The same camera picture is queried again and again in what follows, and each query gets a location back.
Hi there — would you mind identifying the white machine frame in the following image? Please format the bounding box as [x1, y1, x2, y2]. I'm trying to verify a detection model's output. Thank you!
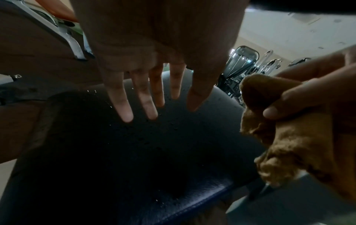
[0, 0, 356, 225]

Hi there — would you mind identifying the brown cleaning cloth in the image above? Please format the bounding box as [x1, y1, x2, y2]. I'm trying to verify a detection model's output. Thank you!
[239, 73, 356, 199]

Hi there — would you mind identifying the person's right hand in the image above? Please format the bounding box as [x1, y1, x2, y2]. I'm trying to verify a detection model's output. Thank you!
[262, 44, 356, 137]

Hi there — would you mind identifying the person's left hand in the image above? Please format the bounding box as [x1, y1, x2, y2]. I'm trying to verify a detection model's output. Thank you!
[69, 0, 250, 123]

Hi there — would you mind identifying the black inclined bench pad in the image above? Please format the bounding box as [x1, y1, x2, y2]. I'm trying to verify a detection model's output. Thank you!
[0, 70, 268, 225]

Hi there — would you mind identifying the orange red machine pad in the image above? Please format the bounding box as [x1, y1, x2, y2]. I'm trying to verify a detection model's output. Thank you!
[36, 0, 80, 23]

